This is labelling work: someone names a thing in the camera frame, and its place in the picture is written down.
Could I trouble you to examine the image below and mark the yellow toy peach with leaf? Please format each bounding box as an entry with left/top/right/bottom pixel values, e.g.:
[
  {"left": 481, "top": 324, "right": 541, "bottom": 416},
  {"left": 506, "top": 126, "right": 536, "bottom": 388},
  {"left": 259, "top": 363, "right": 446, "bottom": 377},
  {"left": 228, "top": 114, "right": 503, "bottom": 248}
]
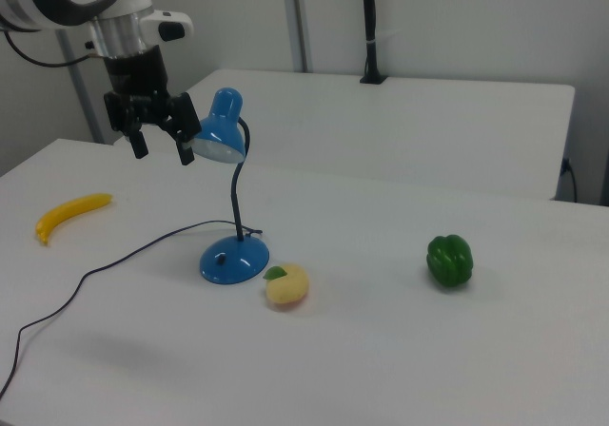
[{"left": 263, "top": 263, "right": 311, "bottom": 313}]

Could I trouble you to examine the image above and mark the black wall plug cable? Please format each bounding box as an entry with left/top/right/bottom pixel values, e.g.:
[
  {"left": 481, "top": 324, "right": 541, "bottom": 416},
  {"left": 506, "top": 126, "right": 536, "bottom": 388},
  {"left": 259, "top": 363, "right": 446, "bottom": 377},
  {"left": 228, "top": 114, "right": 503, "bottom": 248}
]
[{"left": 560, "top": 156, "right": 580, "bottom": 203}]

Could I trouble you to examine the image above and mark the blue gooseneck desk lamp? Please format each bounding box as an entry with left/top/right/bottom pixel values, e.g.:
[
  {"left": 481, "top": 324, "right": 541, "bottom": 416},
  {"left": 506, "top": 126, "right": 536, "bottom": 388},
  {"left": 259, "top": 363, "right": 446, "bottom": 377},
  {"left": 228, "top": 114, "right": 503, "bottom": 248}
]
[{"left": 191, "top": 87, "right": 271, "bottom": 285}]

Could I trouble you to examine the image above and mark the aluminium frame post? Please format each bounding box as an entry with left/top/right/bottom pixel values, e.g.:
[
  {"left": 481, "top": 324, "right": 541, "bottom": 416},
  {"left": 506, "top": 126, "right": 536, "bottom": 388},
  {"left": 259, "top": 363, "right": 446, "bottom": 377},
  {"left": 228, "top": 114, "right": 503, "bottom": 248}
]
[
  {"left": 280, "top": 0, "right": 316, "bottom": 73},
  {"left": 55, "top": 29, "right": 107, "bottom": 145}
]

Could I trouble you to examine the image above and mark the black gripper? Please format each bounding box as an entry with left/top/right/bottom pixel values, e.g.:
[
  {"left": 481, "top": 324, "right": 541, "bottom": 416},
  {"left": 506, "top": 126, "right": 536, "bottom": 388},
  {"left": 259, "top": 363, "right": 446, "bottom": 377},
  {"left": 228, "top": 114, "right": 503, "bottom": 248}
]
[{"left": 103, "top": 44, "right": 204, "bottom": 167}]

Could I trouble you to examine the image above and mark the yellow toy banana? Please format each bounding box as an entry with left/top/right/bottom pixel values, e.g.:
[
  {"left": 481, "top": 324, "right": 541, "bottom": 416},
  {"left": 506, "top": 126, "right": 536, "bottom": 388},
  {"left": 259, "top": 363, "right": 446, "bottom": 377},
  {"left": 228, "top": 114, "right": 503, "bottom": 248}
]
[{"left": 34, "top": 192, "right": 115, "bottom": 247}]

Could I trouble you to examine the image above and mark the green toy bell pepper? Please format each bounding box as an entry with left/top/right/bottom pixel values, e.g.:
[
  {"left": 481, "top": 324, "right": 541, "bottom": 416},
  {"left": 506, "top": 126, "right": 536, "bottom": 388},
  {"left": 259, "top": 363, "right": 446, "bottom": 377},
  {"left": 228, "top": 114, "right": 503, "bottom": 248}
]
[{"left": 425, "top": 234, "right": 476, "bottom": 290}]

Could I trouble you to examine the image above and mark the black camera pole with clamp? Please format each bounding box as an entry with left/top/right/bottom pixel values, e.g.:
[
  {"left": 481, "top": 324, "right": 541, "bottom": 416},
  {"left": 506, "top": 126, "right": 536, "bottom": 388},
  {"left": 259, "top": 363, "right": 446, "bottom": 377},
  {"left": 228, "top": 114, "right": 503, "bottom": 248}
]
[{"left": 359, "top": 0, "right": 388, "bottom": 87}]

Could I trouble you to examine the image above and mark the white side table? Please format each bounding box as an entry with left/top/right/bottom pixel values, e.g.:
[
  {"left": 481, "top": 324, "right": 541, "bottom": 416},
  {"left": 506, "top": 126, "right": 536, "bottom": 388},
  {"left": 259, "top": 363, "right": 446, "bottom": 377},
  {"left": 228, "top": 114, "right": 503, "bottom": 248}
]
[{"left": 112, "top": 68, "right": 577, "bottom": 202}]

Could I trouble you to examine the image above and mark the black robot flange cable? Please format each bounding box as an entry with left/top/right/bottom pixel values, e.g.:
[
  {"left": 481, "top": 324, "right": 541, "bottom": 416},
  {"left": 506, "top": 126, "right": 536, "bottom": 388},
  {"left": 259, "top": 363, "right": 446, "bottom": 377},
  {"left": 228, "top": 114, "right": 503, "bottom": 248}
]
[{"left": 1, "top": 27, "right": 104, "bottom": 69}]

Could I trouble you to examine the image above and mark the thin black lamp power cord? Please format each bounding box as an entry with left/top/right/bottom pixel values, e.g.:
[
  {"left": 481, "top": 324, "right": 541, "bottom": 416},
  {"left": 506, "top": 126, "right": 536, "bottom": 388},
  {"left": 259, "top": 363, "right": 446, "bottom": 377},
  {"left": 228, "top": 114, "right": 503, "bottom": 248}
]
[{"left": 0, "top": 220, "right": 264, "bottom": 401}]

